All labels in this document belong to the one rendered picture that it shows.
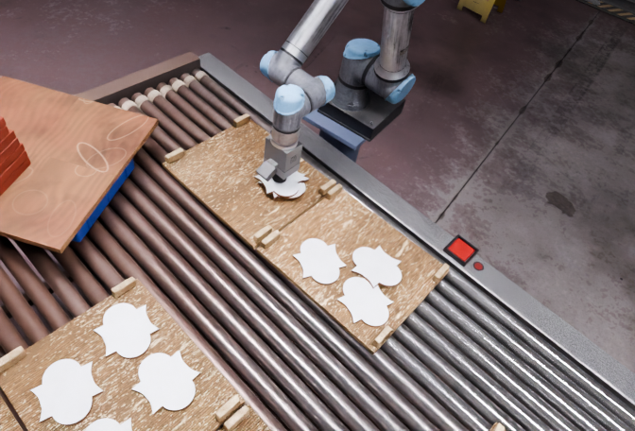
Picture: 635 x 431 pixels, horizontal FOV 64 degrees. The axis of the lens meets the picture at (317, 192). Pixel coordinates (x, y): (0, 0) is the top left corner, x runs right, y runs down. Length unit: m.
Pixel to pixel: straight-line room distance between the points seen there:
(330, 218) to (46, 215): 0.74
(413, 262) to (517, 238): 1.61
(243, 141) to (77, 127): 0.48
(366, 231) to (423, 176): 1.65
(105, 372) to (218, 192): 0.58
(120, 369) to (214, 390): 0.21
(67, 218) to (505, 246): 2.23
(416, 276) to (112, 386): 0.79
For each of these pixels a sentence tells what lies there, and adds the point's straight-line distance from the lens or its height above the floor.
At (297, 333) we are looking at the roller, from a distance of 1.30.
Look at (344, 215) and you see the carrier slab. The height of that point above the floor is 0.94.
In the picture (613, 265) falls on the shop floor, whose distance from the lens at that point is 3.23.
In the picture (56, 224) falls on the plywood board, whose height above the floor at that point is 1.04.
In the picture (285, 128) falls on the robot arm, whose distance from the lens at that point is 1.34.
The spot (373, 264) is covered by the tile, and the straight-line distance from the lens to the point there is 1.40.
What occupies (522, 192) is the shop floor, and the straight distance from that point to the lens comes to 3.29.
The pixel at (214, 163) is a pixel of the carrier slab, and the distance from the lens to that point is 1.60.
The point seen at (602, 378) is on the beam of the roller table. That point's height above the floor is 0.91.
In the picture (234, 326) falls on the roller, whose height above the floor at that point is 0.92.
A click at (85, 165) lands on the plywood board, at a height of 1.04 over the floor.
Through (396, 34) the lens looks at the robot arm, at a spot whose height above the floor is 1.33.
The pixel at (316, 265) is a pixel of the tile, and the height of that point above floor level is 0.94.
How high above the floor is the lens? 2.07
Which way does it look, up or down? 47 degrees down
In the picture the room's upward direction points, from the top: 12 degrees clockwise
